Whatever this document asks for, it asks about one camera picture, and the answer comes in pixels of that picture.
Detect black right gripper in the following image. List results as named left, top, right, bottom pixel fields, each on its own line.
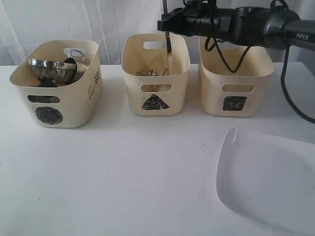
left=157, top=6, right=271, bottom=47

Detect steel table knife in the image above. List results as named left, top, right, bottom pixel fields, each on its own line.
left=162, top=0, right=172, bottom=75

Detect long steel spoon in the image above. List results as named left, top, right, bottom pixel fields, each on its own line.
left=148, top=69, right=158, bottom=92

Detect steel mug with folding handle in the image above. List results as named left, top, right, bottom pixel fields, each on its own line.
left=64, top=49, right=89, bottom=83

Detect large stainless steel bowl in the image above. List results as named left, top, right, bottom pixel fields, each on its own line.
left=28, top=59, right=77, bottom=85

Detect small steel cup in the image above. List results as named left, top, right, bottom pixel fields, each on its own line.
left=27, top=82, right=60, bottom=104

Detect white rectangular plate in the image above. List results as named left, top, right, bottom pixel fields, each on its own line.
left=216, top=128, right=315, bottom=236

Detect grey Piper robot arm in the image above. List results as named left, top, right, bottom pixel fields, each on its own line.
left=157, top=6, right=315, bottom=50

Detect white backdrop curtain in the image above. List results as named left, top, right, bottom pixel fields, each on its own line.
left=0, top=0, right=315, bottom=66

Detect cream bin with triangle mark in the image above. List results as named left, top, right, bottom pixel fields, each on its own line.
left=122, top=33, right=190, bottom=116

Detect cream bin with square mark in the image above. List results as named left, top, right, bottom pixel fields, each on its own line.
left=198, top=37, right=275, bottom=117

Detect cream bin with circle mark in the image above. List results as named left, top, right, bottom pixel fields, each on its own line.
left=9, top=40, right=102, bottom=128

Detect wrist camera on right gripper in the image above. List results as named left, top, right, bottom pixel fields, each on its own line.
left=183, top=0, right=217, bottom=11

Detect black cable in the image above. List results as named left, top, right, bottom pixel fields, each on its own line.
left=204, top=0, right=315, bottom=124

